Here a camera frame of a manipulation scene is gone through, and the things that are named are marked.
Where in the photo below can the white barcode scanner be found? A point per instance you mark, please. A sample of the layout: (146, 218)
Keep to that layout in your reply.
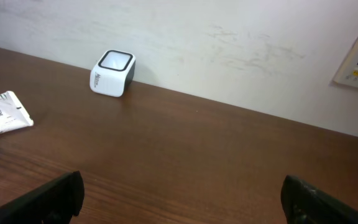
(113, 73)

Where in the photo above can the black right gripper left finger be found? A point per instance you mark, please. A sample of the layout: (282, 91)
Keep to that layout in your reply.
(56, 201)

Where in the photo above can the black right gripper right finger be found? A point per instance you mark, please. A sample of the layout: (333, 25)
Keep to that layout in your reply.
(304, 203)

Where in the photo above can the white tube with gold cap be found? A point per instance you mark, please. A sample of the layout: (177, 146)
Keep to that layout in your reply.
(13, 115)

